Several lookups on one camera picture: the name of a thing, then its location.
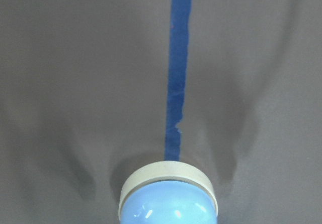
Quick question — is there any brown paper table cover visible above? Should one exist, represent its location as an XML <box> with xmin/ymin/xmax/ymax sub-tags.
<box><xmin>1</xmin><ymin>0</ymin><xmax>321</xmax><ymax>223</ymax></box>

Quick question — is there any blue call bell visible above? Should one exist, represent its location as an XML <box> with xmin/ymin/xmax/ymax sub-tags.
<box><xmin>118</xmin><ymin>161</ymin><xmax>218</xmax><ymax>223</ymax></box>

